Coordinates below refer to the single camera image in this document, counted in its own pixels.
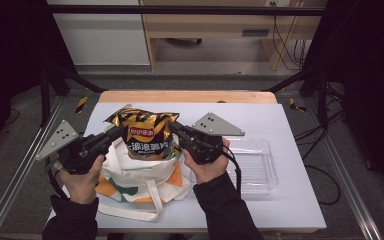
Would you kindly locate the white table sheet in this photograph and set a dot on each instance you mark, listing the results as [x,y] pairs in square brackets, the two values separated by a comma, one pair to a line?
[280,206]

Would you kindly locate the wooden table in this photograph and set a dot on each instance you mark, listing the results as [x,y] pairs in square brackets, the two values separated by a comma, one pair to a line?
[196,96]

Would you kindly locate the person's left hand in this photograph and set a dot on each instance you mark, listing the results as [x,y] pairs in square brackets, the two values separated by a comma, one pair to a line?
[81,186]

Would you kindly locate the aluminium rail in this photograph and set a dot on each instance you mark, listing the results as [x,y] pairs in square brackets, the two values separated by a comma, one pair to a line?
[13,186]
[363,213]

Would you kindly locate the clear plastic container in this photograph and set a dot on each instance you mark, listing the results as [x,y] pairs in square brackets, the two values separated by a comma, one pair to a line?
[256,166]

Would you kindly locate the black curtain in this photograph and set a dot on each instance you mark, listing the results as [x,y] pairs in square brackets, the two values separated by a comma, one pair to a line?
[370,66]
[10,50]

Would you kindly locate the black metal stand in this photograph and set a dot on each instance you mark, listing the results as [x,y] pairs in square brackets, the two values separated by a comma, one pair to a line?
[321,93]
[46,90]

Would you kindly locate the black horizontal frame bar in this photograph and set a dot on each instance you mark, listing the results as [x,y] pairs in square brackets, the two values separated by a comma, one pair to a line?
[180,10]

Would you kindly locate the white cabinet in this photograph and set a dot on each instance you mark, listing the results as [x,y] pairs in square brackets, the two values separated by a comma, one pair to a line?
[103,36]

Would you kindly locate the yellow and black tape strip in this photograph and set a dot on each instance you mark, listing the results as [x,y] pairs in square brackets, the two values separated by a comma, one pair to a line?
[81,104]
[295,105]

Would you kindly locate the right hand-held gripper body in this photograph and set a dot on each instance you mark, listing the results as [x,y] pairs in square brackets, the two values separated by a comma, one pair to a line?
[213,125]

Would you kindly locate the person's right hand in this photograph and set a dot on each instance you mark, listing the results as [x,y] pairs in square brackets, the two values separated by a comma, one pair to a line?
[210,171]

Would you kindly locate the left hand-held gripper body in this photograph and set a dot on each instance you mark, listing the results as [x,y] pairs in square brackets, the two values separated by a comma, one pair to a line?
[60,136]

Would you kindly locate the black and yellow chip bag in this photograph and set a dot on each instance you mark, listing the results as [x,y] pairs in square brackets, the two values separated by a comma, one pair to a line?
[146,133]

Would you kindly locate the white tote bag coloured blobs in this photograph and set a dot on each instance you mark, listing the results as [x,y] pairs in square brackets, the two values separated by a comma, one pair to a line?
[136,176]

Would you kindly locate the wooden desk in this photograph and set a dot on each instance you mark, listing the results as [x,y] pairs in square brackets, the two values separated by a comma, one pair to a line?
[210,25]

